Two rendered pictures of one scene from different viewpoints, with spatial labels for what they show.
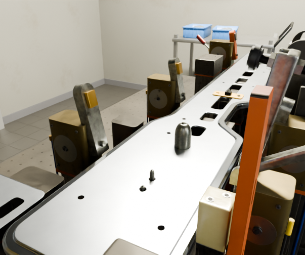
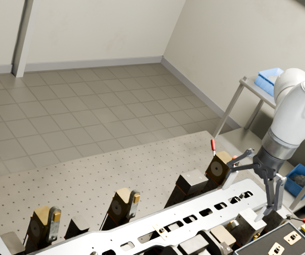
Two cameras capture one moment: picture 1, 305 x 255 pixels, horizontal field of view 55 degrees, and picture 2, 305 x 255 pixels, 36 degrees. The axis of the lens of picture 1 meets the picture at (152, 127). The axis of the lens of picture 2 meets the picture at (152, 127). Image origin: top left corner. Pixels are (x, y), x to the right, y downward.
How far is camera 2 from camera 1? 1.20 m
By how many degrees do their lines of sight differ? 10
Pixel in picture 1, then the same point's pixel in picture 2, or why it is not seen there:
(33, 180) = (11, 243)
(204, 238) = not seen: outside the picture
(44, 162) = (30, 191)
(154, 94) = (115, 203)
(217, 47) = (218, 163)
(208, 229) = not seen: outside the picture
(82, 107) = (50, 219)
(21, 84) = (61, 36)
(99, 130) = (54, 231)
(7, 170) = (3, 185)
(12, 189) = (0, 247)
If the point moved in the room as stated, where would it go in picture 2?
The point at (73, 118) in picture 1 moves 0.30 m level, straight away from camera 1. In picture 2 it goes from (45, 217) to (66, 164)
